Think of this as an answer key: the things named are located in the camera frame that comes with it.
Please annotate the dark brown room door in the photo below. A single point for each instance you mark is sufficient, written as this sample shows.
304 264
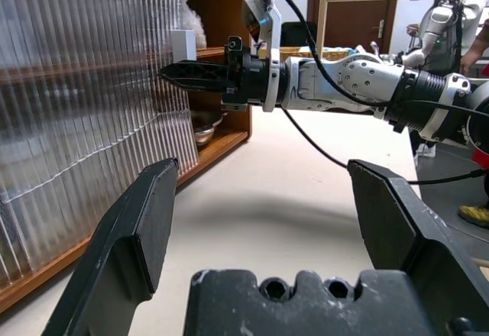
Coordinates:
355 19

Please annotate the ribbed translucent plastic panel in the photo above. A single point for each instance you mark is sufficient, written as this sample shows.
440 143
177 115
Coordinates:
76 84

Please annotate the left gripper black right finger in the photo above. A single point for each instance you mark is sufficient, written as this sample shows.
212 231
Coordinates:
420 244

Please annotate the metal bowl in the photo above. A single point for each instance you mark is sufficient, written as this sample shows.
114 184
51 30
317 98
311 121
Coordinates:
204 131

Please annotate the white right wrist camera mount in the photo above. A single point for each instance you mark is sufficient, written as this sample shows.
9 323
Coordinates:
273 26

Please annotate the white shoe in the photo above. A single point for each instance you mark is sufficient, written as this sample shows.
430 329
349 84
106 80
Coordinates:
426 150

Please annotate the white box on shelf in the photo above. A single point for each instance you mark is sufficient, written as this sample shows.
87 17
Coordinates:
183 44

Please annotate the brown wooden cabinet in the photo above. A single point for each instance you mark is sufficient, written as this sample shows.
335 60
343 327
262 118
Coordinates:
225 7

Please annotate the tan woven basket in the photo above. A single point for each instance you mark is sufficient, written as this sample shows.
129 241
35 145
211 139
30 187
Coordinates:
294 50

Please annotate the red green white plush toy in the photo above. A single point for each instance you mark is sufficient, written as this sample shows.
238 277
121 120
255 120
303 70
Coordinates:
196 26

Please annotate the white background humanoid robot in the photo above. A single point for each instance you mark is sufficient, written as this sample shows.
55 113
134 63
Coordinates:
435 19

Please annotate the black boxy object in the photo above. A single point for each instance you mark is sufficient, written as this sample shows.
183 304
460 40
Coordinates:
294 32

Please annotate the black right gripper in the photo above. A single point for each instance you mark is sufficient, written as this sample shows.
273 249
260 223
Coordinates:
252 80

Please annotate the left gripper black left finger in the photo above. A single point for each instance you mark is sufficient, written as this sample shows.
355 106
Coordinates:
122 244

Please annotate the yellow shoe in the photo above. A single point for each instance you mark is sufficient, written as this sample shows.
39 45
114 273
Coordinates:
475 214

